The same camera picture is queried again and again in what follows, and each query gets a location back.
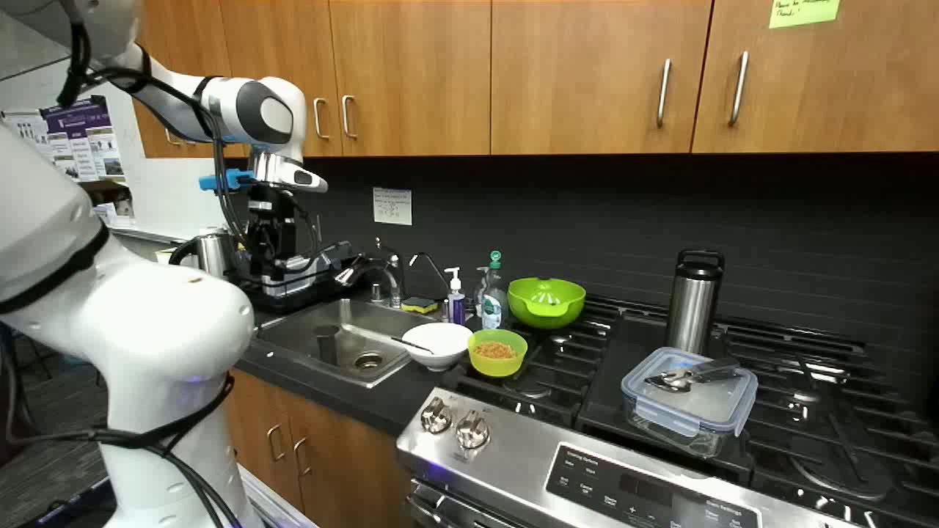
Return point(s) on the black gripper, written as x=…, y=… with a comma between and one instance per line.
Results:
x=271, y=227

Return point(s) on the metal spoon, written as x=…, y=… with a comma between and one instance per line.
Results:
x=416, y=343

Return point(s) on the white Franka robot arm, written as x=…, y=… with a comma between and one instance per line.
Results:
x=149, y=333

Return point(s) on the white bowl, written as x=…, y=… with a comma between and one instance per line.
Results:
x=439, y=353

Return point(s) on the small yellow-green bowl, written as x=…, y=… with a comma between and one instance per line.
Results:
x=497, y=353

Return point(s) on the large green bowl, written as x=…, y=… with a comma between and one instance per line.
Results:
x=546, y=302

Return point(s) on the steel canister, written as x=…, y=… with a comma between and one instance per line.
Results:
x=212, y=252

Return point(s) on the stainless steel sink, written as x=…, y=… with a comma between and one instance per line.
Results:
x=332, y=341

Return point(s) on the chrome faucet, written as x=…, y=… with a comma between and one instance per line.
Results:
x=376, y=272

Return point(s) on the yellow sponge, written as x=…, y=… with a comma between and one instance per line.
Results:
x=422, y=305

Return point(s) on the pump soap bottle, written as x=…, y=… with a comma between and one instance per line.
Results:
x=457, y=302

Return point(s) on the wooden base cabinet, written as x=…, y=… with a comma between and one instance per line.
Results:
x=341, y=459

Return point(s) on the dish soap bottle green cap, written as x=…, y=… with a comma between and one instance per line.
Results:
x=491, y=296

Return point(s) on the steel stove knob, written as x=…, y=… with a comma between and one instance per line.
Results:
x=470, y=429
x=436, y=415

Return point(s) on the wooden cabinet door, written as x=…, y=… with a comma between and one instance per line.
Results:
x=235, y=47
x=589, y=67
x=833, y=88
x=413, y=67

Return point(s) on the stainless steel gas stove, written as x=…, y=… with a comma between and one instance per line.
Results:
x=627, y=459

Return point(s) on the steel thermos bottle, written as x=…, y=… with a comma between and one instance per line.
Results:
x=695, y=302

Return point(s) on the yellow-green sticky note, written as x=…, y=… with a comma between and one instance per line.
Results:
x=803, y=13

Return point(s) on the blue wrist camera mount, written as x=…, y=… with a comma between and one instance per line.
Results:
x=228, y=180

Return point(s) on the white wall outlet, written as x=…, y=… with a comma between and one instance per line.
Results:
x=392, y=206

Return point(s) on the printed wall poster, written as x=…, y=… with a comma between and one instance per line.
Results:
x=76, y=140

